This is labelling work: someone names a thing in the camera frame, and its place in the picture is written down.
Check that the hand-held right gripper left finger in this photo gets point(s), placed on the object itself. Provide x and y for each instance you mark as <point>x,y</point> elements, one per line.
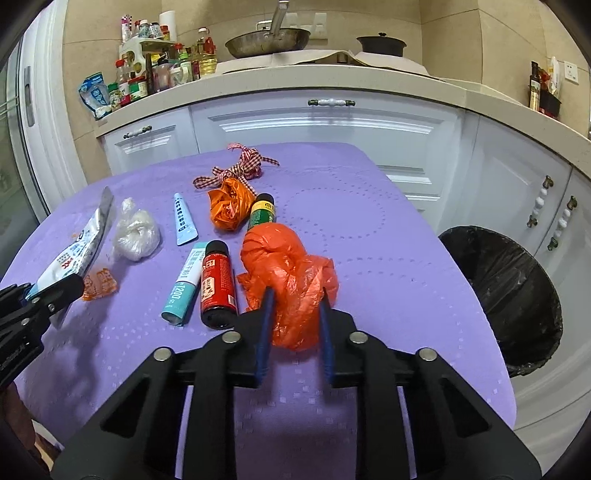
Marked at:
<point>264,332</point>

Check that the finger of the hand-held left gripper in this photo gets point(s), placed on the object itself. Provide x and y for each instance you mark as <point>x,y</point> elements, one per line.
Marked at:
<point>60,293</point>
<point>28,291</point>

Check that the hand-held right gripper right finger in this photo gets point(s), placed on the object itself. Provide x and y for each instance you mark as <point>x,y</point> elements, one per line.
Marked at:
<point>327,337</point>

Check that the white printed foil packet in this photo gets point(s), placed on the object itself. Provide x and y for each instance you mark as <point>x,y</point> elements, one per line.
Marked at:
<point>74,258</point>

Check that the small orange candy wrapper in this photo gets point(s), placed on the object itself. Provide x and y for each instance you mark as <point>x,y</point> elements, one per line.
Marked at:
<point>99,284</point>

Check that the large orange plastic bag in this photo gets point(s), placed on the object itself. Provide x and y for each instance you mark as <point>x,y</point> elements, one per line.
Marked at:
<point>286,267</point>

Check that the red bottle with black cap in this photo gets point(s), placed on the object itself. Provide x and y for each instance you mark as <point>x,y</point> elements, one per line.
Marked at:
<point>217,281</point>

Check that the teal and white toothpaste tube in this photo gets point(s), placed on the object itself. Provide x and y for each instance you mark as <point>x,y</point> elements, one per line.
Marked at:
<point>184,281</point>

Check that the clear knotted plastic bag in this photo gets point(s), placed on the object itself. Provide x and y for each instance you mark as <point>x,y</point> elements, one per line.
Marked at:
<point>136,235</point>

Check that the green bottle black cap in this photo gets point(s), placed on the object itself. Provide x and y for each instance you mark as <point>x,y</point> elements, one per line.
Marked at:
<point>262,212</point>

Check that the small orange plastic bag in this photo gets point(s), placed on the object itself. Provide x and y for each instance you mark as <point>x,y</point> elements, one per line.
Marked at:
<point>228,203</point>

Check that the trash bin with black liner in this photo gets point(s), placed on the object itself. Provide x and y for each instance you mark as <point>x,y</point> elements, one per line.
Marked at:
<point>508,295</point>

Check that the person's left forearm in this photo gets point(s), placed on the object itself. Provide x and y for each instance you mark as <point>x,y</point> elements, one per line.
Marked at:
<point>16,415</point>

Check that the purple tablecloth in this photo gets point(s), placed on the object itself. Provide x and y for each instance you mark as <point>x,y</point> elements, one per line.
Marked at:
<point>369,258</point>

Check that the small light blue tube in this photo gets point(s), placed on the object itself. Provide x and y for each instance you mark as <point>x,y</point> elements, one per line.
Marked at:
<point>183,221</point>

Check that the red checked ribbon bow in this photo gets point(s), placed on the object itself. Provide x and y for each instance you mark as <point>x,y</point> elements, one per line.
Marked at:
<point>240,168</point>

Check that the blue and white pouch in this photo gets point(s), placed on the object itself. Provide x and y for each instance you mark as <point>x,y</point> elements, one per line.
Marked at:
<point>94,94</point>

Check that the group of condiment bottles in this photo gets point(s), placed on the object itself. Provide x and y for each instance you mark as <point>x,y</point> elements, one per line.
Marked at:
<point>138,83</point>

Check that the white spice rack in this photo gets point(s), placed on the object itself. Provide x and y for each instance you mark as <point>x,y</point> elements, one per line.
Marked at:
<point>138,46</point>

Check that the yellow cooking oil bottle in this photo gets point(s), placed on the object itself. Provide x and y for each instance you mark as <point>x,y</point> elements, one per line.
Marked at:
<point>207,55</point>

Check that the steel wok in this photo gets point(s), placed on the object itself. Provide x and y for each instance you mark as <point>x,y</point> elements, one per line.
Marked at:
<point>268,41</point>

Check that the white paper towel roll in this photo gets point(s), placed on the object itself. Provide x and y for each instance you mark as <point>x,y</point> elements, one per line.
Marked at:
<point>167,18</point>

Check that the black lidded pot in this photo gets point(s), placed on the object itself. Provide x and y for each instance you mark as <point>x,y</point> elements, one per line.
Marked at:
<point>381,45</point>

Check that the black counter container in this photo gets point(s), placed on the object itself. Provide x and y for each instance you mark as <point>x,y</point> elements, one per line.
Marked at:
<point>550,104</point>

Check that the dark glass bottle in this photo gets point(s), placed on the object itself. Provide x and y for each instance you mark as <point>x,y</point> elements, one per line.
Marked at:
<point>534,87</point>

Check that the white wall socket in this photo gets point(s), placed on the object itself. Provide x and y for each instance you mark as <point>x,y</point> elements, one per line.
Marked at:
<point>570,72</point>

